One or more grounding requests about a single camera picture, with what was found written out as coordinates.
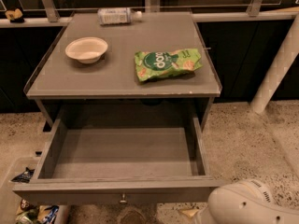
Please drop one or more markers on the grey top drawer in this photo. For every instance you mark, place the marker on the grey top drawer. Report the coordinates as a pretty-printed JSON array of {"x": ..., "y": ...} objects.
[{"x": 151, "y": 161}]

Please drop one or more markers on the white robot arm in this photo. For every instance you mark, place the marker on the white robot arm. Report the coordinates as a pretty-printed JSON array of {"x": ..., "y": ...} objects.
[{"x": 250, "y": 201}]

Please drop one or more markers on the grey cabinet with top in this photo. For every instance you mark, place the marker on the grey cabinet with top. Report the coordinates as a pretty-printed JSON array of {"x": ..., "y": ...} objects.
[{"x": 59, "y": 78}]

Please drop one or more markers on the metal drawer knob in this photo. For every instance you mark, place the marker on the metal drawer knob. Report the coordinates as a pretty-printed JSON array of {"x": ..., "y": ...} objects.
[{"x": 123, "y": 199}]

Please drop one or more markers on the green chip bag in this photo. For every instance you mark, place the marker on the green chip bag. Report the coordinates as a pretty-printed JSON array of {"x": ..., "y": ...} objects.
[{"x": 165, "y": 64}]

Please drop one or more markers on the white paper bowl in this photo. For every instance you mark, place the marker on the white paper bowl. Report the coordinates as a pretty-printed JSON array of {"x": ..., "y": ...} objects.
[{"x": 86, "y": 49}]

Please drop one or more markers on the clear plastic water bottle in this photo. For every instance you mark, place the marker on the clear plastic water bottle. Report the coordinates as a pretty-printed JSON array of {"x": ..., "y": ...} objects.
[{"x": 118, "y": 15}]

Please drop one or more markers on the dark blue snack packet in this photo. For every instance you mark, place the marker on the dark blue snack packet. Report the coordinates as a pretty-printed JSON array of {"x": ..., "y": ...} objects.
[{"x": 24, "y": 177}]

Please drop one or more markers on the small yellow black object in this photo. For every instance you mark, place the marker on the small yellow black object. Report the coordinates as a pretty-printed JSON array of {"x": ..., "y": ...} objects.
[{"x": 14, "y": 15}]

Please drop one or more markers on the colourful snack packets in bin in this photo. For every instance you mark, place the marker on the colourful snack packets in bin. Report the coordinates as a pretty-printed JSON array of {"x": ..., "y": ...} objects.
[{"x": 35, "y": 214}]

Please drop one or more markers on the clear plastic storage bin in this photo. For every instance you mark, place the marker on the clear plastic storage bin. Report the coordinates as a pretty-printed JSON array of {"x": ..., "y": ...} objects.
[{"x": 11, "y": 194}]

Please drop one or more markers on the metal window rail frame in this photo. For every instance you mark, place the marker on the metal window rail frame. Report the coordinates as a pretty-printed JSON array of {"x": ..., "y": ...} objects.
[{"x": 42, "y": 12}]

